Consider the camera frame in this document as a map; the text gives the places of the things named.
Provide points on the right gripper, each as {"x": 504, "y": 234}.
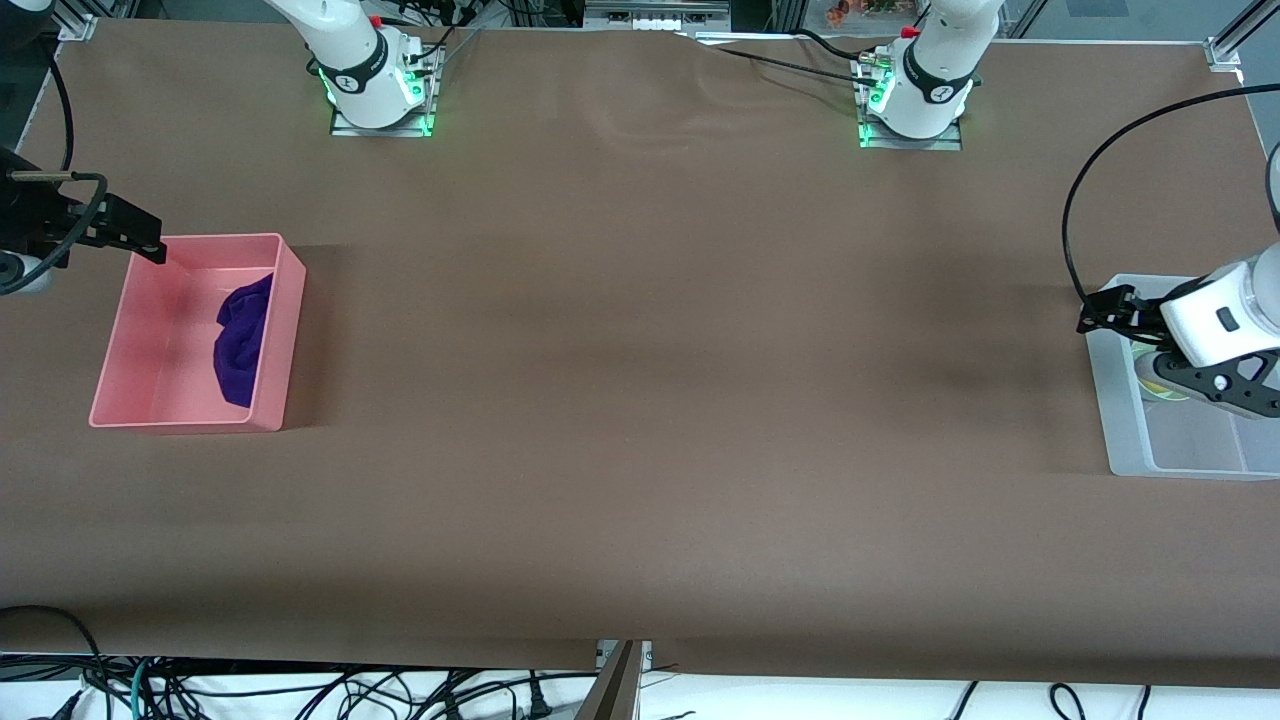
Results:
{"x": 42, "y": 220}

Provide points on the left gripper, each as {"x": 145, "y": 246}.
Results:
{"x": 1139, "y": 315}

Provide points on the yellow plastic cup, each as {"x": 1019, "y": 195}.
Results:
{"x": 1168, "y": 393}

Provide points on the purple cloth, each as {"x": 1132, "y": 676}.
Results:
{"x": 243, "y": 340}

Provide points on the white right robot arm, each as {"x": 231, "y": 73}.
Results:
{"x": 355, "y": 65}

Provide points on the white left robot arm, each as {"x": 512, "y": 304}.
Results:
{"x": 935, "y": 80}

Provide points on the pink plastic bin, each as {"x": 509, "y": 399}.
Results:
{"x": 160, "y": 340}

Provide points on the translucent plastic bin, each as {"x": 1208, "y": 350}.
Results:
{"x": 1190, "y": 450}

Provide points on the white power strip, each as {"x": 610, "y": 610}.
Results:
{"x": 655, "y": 18}

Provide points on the grey table leg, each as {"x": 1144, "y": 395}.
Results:
{"x": 612, "y": 685}

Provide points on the aluminium frame bracket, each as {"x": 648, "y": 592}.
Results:
{"x": 78, "y": 22}

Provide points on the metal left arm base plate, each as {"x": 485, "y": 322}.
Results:
{"x": 945, "y": 144}

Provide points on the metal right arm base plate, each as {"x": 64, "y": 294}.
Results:
{"x": 345, "y": 129}

